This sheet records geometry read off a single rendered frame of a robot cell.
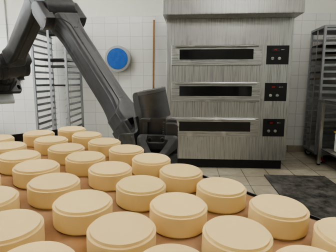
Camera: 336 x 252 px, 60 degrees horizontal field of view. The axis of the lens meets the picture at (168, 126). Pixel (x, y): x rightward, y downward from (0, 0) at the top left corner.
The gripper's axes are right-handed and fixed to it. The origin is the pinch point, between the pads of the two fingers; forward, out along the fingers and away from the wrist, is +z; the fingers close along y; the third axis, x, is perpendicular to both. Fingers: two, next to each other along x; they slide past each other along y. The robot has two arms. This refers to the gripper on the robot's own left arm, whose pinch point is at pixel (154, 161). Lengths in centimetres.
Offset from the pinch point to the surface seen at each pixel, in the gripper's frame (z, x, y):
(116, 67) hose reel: -416, 89, -20
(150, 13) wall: -430, 37, -102
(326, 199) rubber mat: -220, -146, 104
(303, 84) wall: -417, -199, 4
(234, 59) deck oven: -319, -73, -28
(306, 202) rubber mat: -213, -124, 104
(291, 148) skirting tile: -413, -188, 106
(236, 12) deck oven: -301, -70, -79
